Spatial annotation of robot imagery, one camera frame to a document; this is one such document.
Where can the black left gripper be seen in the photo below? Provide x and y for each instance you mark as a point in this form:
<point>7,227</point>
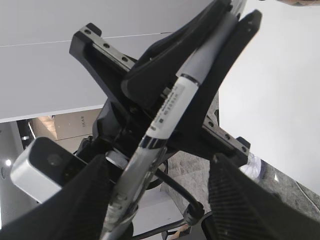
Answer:
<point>137,88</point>

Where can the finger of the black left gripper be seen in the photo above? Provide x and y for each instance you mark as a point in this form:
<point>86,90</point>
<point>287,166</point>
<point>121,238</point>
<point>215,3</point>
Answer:
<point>220,70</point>

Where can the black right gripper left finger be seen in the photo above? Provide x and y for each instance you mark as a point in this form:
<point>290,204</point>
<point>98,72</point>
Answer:
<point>76,212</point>

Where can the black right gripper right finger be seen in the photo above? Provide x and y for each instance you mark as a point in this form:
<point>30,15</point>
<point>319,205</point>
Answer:
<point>242,210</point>

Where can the grey pen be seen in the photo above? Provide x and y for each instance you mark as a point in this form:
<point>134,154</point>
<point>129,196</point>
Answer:
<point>144,162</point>

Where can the crumpled clear plastic bag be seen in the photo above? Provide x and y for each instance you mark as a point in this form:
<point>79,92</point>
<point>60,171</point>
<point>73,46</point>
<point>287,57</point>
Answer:
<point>253,167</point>

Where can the cardboard box under table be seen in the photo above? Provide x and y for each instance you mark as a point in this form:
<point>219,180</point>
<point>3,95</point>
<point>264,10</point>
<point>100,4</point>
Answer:
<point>65,126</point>

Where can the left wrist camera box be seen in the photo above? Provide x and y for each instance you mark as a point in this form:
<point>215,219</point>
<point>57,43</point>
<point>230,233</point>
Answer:
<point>44,168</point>

